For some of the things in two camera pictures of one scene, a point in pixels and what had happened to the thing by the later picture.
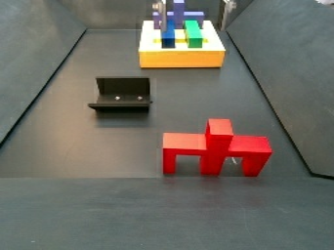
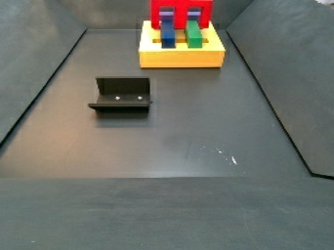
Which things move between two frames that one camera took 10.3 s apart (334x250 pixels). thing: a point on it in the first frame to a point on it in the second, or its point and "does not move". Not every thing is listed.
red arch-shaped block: x=214 y=145 to x=181 y=12
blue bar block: x=169 y=34 does not move
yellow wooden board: x=155 y=56 does not move
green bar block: x=194 y=32 does not move
